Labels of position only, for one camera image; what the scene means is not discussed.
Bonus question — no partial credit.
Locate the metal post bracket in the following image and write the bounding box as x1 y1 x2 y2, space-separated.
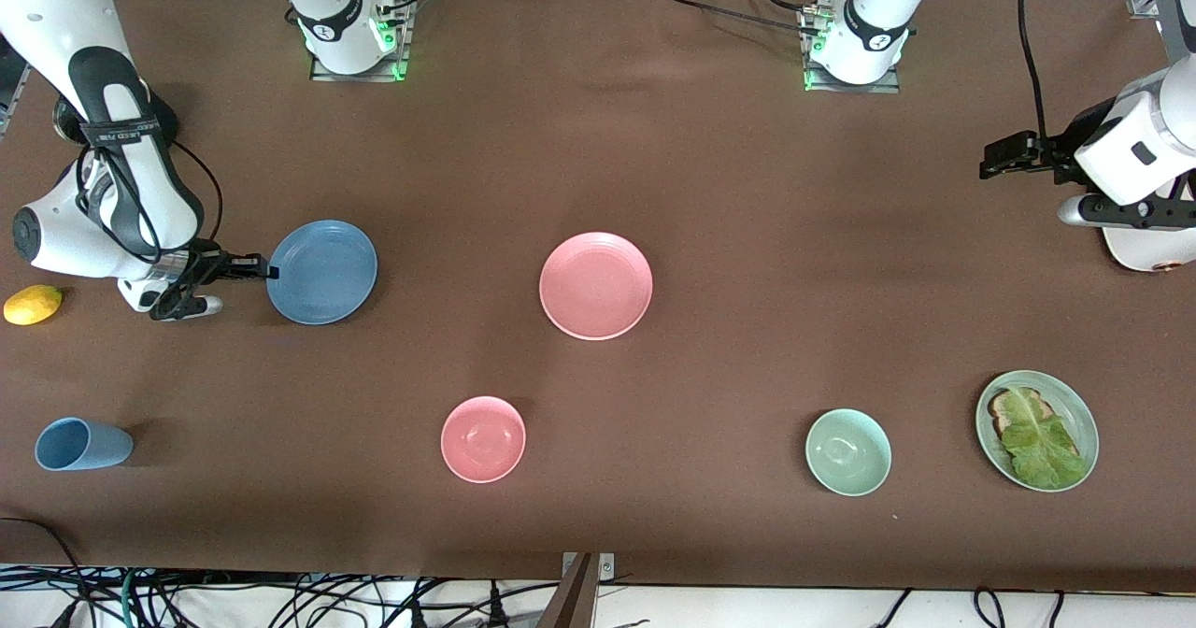
561 551 616 580

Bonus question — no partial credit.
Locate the brown table cover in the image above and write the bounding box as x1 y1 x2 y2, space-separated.
0 0 1196 593

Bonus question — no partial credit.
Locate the small green bowl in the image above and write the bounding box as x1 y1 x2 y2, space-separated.
805 408 892 497

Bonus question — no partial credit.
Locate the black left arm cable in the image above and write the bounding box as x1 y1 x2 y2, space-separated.
1017 0 1075 157

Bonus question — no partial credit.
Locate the green plate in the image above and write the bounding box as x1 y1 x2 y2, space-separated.
975 370 1100 492

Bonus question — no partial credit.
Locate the small pink bowl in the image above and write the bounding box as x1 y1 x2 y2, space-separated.
440 395 527 484

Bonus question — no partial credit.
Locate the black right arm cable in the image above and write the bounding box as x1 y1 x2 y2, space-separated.
79 137 225 264

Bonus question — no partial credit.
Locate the toast slice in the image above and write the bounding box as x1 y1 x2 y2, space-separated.
988 387 1080 461

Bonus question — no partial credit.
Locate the blue plate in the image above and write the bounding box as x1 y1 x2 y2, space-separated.
266 221 378 326

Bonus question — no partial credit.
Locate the green lettuce leaf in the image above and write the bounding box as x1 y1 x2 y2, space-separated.
1000 388 1089 491

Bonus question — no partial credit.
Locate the blue cup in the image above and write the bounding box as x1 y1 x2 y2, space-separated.
35 417 135 472

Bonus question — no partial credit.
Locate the yellow lemon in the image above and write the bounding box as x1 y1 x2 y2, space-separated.
3 284 64 326

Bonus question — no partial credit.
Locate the dark camera post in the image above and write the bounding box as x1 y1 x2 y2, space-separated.
537 553 599 628

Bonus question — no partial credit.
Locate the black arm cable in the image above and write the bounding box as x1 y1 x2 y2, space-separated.
79 137 225 264
1017 0 1075 157

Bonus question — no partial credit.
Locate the pink plate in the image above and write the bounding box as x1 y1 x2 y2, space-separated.
539 232 654 341

